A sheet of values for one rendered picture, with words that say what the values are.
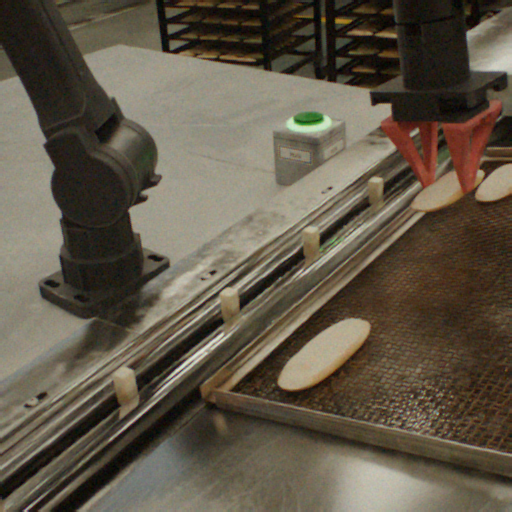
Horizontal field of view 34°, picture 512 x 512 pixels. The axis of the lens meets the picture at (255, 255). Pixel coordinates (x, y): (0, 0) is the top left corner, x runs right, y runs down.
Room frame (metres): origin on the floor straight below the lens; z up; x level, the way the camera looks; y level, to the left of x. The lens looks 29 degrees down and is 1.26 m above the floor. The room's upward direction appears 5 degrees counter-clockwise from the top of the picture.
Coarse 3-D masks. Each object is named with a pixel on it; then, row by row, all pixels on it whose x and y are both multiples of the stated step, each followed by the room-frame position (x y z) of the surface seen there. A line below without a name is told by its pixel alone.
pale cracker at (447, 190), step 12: (444, 180) 0.69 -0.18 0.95; (456, 180) 0.69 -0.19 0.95; (480, 180) 0.70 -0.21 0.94; (420, 192) 0.68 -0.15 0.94; (432, 192) 0.67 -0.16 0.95; (444, 192) 0.66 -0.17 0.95; (456, 192) 0.67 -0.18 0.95; (420, 204) 0.65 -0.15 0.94; (432, 204) 0.65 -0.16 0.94; (444, 204) 0.65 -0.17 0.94
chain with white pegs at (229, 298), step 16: (384, 192) 0.91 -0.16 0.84; (304, 240) 0.77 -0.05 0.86; (304, 256) 0.77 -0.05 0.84; (288, 272) 0.74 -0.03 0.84; (224, 304) 0.65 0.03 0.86; (224, 320) 0.65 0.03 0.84; (208, 336) 0.64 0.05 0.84; (160, 368) 0.59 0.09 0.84; (128, 384) 0.54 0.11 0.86; (144, 384) 0.57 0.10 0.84; (80, 432) 0.51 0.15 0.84; (64, 448) 0.50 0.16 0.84; (0, 496) 0.45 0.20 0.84
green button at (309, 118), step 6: (300, 114) 1.02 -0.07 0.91; (306, 114) 1.02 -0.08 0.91; (312, 114) 1.02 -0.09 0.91; (318, 114) 1.01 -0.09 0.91; (294, 120) 1.00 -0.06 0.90; (300, 120) 1.00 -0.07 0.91; (306, 120) 1.00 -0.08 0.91; (312, 120) 0.99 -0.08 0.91; (318, 120) 1.00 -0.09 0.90; (324, 120) 1.00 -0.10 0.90
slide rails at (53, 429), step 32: (352, 192) 0.89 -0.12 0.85; (320, 224) 0.82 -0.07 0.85; (352, 224) 0.81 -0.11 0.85; (288, 256) 0.75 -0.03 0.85; (224, 288) 0.70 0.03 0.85; (192, 320) 0.65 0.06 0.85; (160, 352) 0.60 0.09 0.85; (192, 352) 0.59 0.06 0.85; (96, 384) 0.56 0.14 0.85; (160, 384) 0.55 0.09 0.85; (64, 416) 0.52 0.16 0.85; (32, 448) 0.49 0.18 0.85; (0, 480) 0.46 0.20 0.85; (32, 480) 0.45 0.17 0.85
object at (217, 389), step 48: (384, 240) 0.69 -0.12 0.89; (432, 240) 0.68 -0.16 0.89; (336, 288) 0.61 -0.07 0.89; (288, 336) 0.55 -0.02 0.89; (384, 336) 0.52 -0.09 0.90; (432, 336) 0.51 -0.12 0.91; (336, 384) 0.47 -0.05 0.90; (384, 384) 0.46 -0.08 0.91; (480, 384) 0.43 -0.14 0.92; (336, 432) 0.41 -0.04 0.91; (384, 432) 0.39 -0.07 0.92
